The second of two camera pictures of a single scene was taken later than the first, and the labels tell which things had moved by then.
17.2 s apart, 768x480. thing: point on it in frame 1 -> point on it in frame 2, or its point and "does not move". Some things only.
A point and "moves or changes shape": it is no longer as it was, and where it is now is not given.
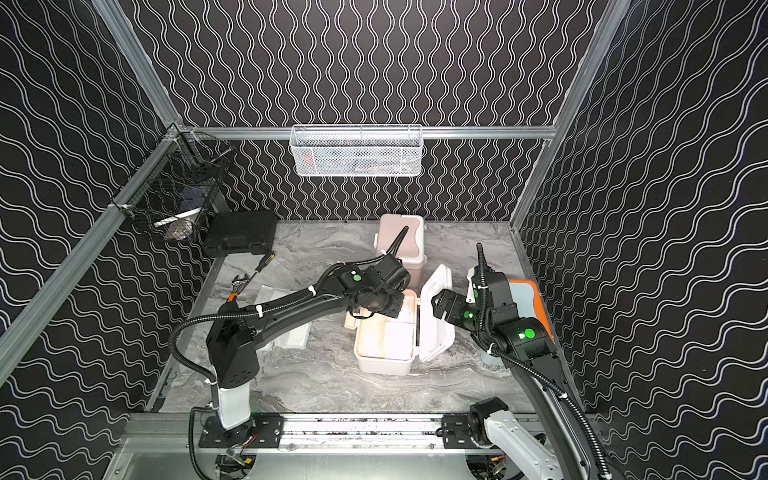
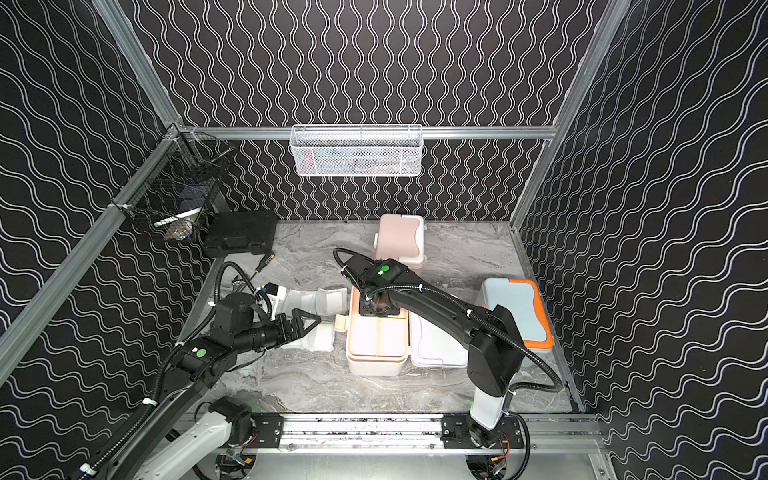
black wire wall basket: x=171 y=190 does not move
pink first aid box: x=410 y=250 does not move
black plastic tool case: x=241 y=233 does not move
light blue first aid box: x=527 y=295 does not move
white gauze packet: x=398 y=342 moves or changes shape
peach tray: x=380 y=337 moves or changes shape
